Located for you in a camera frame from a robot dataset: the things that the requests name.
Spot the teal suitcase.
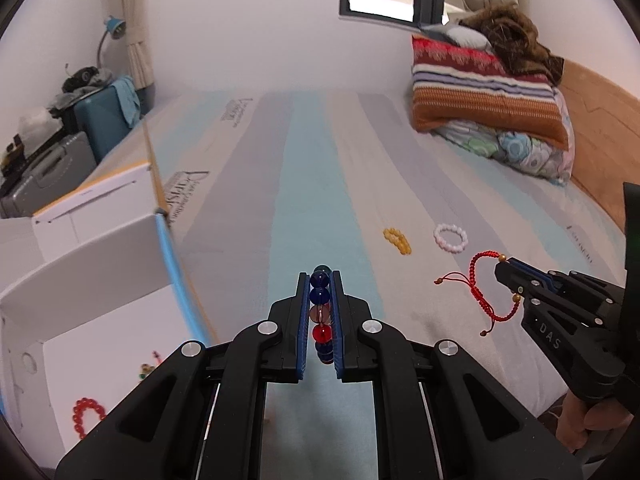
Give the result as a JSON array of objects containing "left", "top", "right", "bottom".
[{"left": 72, "top": 76, "right": 148, "bottom": 161}]

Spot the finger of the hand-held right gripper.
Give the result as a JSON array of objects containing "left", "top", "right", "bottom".
[
  {"left": 494, "top": 261, "right": 623, "bottom": 386},
  {"left": 509, "top": 259, "right": 623, "bottom": 321}
]

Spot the black bag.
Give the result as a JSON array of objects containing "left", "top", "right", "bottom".
[{"left": 62, "top": 65, "right": 113, "bottom": 96}]

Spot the striped bed sheet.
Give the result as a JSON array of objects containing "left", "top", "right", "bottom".
[{"left": 95, "top": 87, "right": 631, "bottom": 480}]

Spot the light blue cloth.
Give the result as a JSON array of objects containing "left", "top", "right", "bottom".
[{"left": 111, "top": 76, "right": 141, "bottom": 126}]

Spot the grey suitcase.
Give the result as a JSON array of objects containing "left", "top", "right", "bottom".
[{"left": 0, "top": 131, "right": 98, "bottom": 218}]

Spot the floral pillow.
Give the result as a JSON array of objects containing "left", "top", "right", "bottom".
[{"left": 432, "top": 87, "right": 576, "bottom": 187}]

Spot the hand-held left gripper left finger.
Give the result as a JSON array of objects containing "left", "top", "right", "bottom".
[{"left": 55, "top": 271, "right": 311, "bottom": 480}]

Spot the grey pillow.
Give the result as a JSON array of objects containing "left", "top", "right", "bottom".
[{"left": 422, "top": 22, "right": 493, "bottom": 51}]

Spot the pale pink bead bracelet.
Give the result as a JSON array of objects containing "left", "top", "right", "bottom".
[{"left": 433, "top": 223, "right": 468, "bottom": 252}]

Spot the blue desk lamp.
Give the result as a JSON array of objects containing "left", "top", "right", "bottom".
[{"left": 96, "top": 16, "right": 126, "bottom": 68}]

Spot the striped red orange blanket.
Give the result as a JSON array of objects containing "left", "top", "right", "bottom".
[{"left": 411, "top": 34, "right": 576, "bottom": 150}]

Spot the brown blanket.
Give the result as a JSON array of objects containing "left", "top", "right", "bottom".
[{"left": 460, "top": 2, "right": 565, "bottom": 86}]

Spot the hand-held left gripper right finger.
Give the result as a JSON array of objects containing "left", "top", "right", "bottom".
[{"left": 332, "top": 270, "right": 586, "bottom": 480}]

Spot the small red cord bracelet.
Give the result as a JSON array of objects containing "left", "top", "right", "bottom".
[{"left": 434, "top": 251, "right": 523, "bottom": 337}]

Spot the wooden headboard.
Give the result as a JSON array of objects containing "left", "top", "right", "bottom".
[{"left": 557, "top": 59, "right": 640, "bottom": 233}]

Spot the white cardboard box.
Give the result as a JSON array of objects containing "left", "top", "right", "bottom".
[{"left": 0, "top": 125, "right": 218, "bottom": 461}]

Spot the yellow bead bracelet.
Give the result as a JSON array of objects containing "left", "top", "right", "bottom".
[{"left": 382, "top": 227, "right": 413, "bottom": 256}]

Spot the person's right hand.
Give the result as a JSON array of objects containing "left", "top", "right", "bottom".
[{"left": 555, "top": 391, "right": 635, "bottom": 456}]

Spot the multicolour glass bead bracelet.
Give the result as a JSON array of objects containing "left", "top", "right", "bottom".
[{"left": 309, "top": 265, "right": 333, "bottom": 366}]

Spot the red bead bracelet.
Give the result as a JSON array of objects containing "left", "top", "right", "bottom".
[{"left": 71, "top": 397, "right": 107, "bottom": 440}]

